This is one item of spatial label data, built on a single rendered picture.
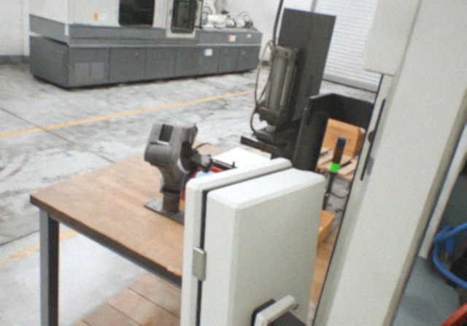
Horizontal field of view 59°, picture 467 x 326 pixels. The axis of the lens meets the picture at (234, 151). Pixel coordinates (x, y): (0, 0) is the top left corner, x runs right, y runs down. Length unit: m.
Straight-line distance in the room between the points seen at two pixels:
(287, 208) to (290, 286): 0.11
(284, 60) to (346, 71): 9.60
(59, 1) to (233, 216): 6.22
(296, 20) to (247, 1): 10.88
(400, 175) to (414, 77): 0.08
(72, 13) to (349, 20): 6.98
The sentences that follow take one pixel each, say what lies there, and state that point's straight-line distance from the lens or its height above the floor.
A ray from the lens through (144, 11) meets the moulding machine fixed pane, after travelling 7.32.
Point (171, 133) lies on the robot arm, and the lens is 1.25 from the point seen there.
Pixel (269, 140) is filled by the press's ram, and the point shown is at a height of 1.16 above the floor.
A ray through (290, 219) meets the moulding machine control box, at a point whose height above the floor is 1.42.
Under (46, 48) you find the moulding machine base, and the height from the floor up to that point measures 0.54.
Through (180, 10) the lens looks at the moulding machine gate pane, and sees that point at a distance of 7.92.
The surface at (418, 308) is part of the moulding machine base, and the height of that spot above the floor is 0.97.
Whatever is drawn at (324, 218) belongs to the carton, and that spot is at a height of 0.94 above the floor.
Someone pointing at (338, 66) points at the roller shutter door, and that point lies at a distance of 11.20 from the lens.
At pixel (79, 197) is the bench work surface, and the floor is 0.90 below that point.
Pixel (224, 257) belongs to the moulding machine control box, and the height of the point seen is 1.40.
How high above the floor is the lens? 1.65
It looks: 20 degrees down
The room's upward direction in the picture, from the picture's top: 9 degrees clockwise
